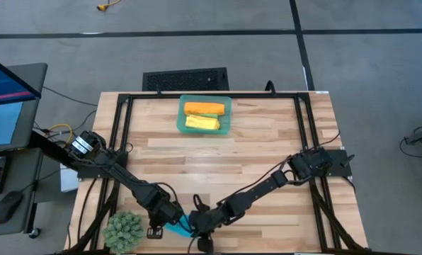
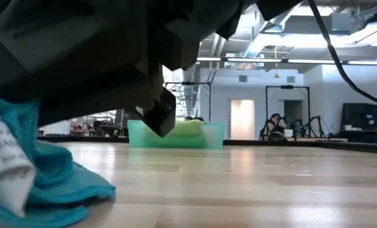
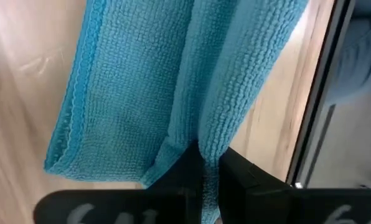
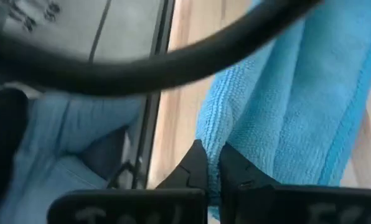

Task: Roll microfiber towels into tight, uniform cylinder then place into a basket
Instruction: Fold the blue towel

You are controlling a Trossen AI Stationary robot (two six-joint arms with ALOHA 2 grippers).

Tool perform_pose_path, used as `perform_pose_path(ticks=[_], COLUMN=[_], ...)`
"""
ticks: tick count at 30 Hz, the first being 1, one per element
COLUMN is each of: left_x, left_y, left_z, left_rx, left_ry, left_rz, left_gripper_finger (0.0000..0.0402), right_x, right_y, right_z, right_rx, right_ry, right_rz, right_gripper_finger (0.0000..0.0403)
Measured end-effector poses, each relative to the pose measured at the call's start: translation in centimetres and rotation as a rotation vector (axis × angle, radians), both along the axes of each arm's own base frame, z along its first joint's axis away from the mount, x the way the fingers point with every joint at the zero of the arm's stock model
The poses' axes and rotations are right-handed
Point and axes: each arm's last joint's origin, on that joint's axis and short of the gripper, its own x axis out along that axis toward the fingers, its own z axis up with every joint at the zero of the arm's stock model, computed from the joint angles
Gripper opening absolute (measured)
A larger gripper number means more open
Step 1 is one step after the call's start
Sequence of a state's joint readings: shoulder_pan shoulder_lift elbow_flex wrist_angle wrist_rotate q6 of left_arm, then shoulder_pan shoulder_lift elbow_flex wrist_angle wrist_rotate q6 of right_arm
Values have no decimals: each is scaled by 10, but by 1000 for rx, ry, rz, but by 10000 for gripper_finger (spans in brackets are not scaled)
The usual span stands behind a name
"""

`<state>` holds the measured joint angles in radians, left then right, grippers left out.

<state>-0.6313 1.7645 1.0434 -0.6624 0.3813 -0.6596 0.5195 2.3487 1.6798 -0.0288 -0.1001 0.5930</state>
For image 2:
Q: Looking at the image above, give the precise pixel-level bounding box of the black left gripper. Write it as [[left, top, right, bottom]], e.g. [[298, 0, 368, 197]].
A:
[[0, 0, 252, 127]]

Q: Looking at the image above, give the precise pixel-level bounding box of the yellow microfiber towel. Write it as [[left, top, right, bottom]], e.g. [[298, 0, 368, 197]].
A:
[[171, 119, 204, 137]]

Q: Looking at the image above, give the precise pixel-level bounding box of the blue microfiber towel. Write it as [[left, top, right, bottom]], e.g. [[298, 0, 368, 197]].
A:
[[0, 96, 116, 228]]

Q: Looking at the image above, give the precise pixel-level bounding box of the teal translucent plastic basket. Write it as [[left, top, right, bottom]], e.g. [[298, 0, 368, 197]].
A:
[[127, 118, 226, 149]]

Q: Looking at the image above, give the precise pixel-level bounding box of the dark standing monitor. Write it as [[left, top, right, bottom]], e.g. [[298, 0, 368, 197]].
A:
[[114, 109, 139, 127]]

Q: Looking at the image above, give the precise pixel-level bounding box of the person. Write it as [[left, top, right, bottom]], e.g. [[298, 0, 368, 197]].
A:
[[259, 113, 287, 141]]

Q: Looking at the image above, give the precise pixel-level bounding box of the black desk monitor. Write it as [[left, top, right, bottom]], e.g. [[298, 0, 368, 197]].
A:
[[342, 102, 377, 131]]

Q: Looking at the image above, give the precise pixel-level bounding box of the black desk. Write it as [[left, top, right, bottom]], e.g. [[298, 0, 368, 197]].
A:
[[338, 129, 377, 144]]

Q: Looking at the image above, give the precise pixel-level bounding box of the yellow hanging cord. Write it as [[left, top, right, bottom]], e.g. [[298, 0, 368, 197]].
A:
[[273, 46, 280, 79]]

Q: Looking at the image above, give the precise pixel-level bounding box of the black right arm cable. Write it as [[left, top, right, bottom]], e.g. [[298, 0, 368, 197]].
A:
[[307, 0, 377, 107]]

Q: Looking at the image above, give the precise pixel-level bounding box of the black aluminium table frame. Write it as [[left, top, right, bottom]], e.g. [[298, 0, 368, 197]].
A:
[[36, 135, 377, 155]]

